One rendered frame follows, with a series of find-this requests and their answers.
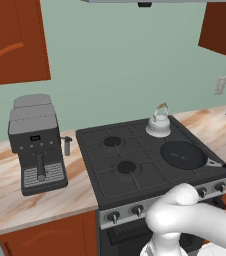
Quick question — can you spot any black oven door handle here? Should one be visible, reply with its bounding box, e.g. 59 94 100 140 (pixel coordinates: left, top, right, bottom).
106 221 154 247

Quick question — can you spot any black gas stove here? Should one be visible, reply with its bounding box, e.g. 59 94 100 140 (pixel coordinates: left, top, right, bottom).
75 114 226 256

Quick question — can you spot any white kettle with wooden handle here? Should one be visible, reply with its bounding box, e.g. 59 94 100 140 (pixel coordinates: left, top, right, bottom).
145 101 172 138

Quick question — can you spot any grey range hood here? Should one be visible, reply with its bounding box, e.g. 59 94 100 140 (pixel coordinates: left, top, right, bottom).
80 0 226 9

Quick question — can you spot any black stove knob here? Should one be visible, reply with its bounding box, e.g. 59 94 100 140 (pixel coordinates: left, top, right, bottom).
215 181 226 194
130 204 145 218
106 211 122 225
197 187 208 199

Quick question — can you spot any grey coffee machine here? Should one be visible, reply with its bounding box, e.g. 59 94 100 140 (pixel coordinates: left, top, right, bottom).
7 93 74 197

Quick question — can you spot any red-brown wall cabinet door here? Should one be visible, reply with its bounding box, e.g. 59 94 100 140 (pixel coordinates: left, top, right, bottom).
0 0 52 87
197 0 226 62

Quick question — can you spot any black frying pan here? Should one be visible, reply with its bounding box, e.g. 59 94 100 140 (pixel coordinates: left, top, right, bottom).
159 140 226 172

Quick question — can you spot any white wall outlet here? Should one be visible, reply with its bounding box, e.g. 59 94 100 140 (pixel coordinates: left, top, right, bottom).
213 75 226 96

